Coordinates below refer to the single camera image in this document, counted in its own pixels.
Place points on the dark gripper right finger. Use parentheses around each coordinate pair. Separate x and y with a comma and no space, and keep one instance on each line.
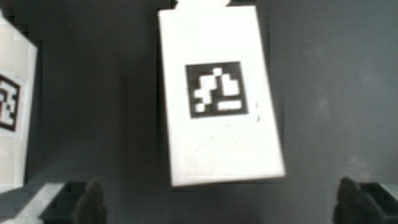
(367,203)

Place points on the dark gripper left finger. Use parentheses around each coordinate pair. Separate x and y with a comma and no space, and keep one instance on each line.
(69,203)

